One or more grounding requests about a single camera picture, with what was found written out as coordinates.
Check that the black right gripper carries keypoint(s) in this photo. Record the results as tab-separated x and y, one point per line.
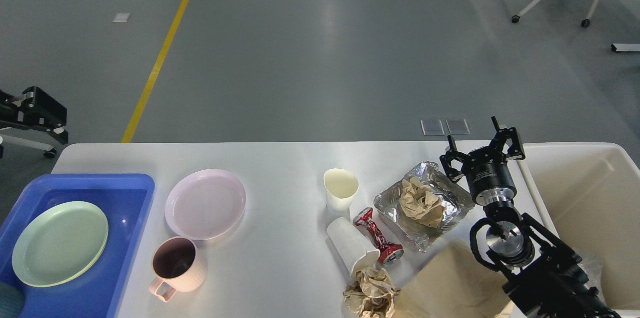
486	170

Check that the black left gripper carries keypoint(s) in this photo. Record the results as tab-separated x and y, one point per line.
37	111

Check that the grey green mug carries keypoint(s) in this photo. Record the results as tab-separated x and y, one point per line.
12	301

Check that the pink plate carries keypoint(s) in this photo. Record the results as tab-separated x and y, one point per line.
206	204

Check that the pink ribbed mug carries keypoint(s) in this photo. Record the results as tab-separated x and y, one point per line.
178	266

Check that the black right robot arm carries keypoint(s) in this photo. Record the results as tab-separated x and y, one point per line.
543	275

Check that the clear floor plate right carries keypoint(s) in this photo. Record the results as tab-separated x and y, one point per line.
457	126

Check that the clear floor plate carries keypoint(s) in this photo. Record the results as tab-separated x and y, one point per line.
432	127
457	126

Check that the clear floor plate left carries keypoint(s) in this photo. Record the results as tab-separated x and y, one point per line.
432	127

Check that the beige plastic bin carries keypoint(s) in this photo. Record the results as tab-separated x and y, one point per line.
591	195

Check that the flat brown paper sheet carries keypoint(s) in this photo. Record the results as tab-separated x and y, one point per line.
454	285

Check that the blue plastic tray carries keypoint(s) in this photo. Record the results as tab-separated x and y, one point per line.
125	198

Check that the crushed red soda can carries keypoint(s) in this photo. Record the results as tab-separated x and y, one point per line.
389	252

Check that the light green plate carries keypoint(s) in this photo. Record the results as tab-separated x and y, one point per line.
60	244

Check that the upright white paper cup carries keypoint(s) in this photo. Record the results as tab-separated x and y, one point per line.
340	186

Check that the lying white paper cup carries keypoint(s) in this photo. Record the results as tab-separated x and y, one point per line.
355	250

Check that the crumpled brown paper ball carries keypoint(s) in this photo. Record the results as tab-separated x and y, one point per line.
371	294

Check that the white bar base right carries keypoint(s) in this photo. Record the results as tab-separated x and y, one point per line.
625	47

